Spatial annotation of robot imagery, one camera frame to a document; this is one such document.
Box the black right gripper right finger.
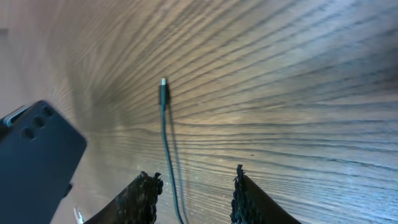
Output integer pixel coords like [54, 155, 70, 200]
[230, 164, 300, 224]

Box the black charger cable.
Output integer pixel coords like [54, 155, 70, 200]
[159, 77, 185, 224]

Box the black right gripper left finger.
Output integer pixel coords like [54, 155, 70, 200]
[85, 171, 164, 224]

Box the black smartphone with blue screen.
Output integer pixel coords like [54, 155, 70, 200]
[1, 100, 87, 223]

